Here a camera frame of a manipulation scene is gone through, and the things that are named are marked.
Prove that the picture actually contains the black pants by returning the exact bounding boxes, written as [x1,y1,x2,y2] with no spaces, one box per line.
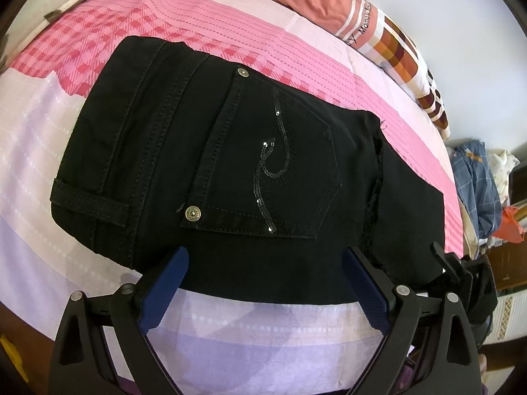
[50,37,445,305]

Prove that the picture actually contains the pink and lilac bedsheet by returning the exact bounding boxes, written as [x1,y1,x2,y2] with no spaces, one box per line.
[1,0,463,394]

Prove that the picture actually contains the pile of clothes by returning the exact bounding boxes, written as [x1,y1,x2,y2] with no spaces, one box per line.
[448,140,525,259]

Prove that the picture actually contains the coral plaid folded blanket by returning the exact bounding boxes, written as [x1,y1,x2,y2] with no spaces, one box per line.
[273,0,450,139]

